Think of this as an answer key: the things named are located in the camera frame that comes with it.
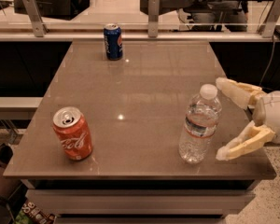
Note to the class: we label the green snack bag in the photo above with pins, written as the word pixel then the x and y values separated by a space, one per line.
pixel 31 214

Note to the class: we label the right metal rail bracket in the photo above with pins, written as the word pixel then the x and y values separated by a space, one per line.
pixel 268 26

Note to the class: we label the dark bin on floor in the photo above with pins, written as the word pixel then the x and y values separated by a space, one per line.
pixel 7 186

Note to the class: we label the clear plastic water bottle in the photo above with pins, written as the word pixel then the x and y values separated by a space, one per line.
pixel 200 124

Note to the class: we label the left metal rail bracket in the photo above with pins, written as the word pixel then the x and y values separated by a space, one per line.
pixel 39 28

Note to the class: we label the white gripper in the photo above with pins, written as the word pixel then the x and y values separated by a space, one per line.
pixel 272 114

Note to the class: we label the metal rail bracket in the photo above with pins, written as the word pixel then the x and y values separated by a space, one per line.
pixel 39 28
pixel 268 26
pixel 153 17

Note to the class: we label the black box on counter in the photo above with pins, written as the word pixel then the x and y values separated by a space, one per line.
pixel 53 0

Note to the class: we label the blue pepsi can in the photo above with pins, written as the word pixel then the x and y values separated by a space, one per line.
pixel 113 41

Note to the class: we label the red coca-cola can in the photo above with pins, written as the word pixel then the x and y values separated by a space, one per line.
pixel 73 131

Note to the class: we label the middle metal rail bracket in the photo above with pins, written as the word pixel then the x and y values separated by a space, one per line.
pixel 153 17

